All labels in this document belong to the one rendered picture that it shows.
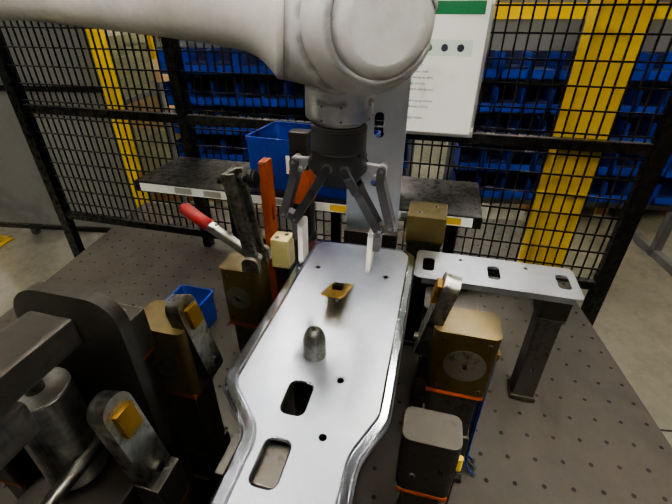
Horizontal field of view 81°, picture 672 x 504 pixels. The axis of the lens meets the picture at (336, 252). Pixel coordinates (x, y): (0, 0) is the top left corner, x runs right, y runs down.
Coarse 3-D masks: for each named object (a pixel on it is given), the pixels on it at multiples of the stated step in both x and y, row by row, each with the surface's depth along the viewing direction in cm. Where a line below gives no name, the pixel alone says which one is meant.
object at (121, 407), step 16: (96, 400) 38; (112, 400) 38; (128, 400) 39; (96, 416) 37; (112, 416) 37; (128, 416) 38; (144, 416) 41; (96, 432) 38; (112, 432) 37; (128, 432) 38; (144, 432) 41; (112, 448) 39; (128, 448) 39; (144, 448) 41; (160, 448) 43; (128, 464) 40; (144, 464) 41; (160, 464) 42; (144, 480) 41
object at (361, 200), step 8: (344, 168) 53; (344, 176) 53; (352, 184) 54; (360, 184) 56; (352, 192) 55; (360, 192) 55; (360, 200) 56; (368, 200) 57; (360, 208) 56; (368, 208) 56; (368, 216) 56; (376, 216) 57; (376, 224) 57; (376, 232) 57
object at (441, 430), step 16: (416, 416) 49; (432, 416) 49; (448, 416) 49; (416, 432) 47; (432, 432) 47; (448, 432) 47; (400, 448) 49; (416, 448) 47; (432, 448) 46; (448, 448) 45; (400, 464) 50; (416, 464) 48; (432, 464) 47; (448, 464) 47; (400, 480) 51; (416, 480) 50; (432, 480) 49; (448, 480) 48; (400, 496) 54; (416, 496) 53; (432, 496) 51; (448, 496) 53
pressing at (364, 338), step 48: (288, 288) 69; (384, 288) 70; (288, 336) 59; (336, 336) 59; (384, 336) 59; (240, 384) 52; (288, 384) 52; (336, 384) 52; (384, 384) 52; (288, 432) 46; (336, 432) 46; (384, 432) 47; (240, 480) 41; (288, 480) 41; (336, 480) 41
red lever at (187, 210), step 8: (184, 208) 64; (192, 208) 65; (184, 216) 65; (192, 216) 64; (200, 216) 64; (200, 224) 65; (208, 224) 65; (216, 224) 66; (216, 232) 65; (224, 232) 66; (224, 240) 65; (232, 240) 65; (240, 248) 65
